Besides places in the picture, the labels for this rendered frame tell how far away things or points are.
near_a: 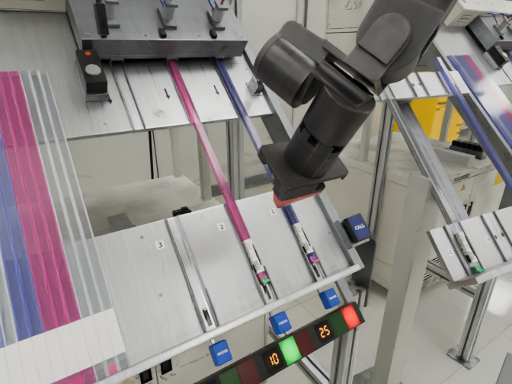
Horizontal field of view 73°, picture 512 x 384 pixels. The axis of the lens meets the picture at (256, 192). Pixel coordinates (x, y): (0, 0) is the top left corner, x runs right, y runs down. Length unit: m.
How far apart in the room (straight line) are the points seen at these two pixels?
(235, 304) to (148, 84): 0.45
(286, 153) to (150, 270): 0.28
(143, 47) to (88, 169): 1.75
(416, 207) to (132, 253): 0.67
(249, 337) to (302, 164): 0.81
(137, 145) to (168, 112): 1.76
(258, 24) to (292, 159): 2.41
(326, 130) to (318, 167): 0.05
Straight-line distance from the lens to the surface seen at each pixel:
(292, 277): 0.64
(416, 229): 0.96
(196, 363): 1.08
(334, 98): 0.35
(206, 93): 0.77
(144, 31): 0.76
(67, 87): 0.72
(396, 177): 1.57
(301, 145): 0.39
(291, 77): 0.37
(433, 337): 1.73
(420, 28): 0.36
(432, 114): 3.65
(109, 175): 2.48
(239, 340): 1.12
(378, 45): 0.34
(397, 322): 1.12
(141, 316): 0.55
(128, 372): 0.52
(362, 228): 0.70
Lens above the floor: 1.12
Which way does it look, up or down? 23 degrees down
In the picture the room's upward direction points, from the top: straight up
